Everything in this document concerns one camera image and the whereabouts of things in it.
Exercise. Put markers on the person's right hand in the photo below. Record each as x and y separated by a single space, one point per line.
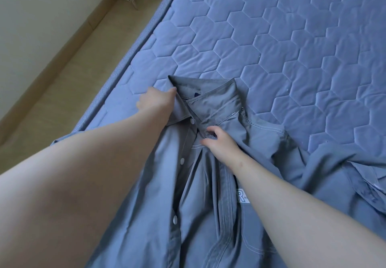
223 147

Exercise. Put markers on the blue quilted mattress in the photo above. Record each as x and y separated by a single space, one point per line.
271 35

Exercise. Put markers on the person's right forearm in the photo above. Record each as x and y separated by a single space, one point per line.
307 216

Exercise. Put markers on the person's left forearm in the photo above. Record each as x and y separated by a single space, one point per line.
72 192

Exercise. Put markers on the person's left hand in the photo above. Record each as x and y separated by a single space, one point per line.
155 102

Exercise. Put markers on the grey button-up shirt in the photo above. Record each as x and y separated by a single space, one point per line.
199 216

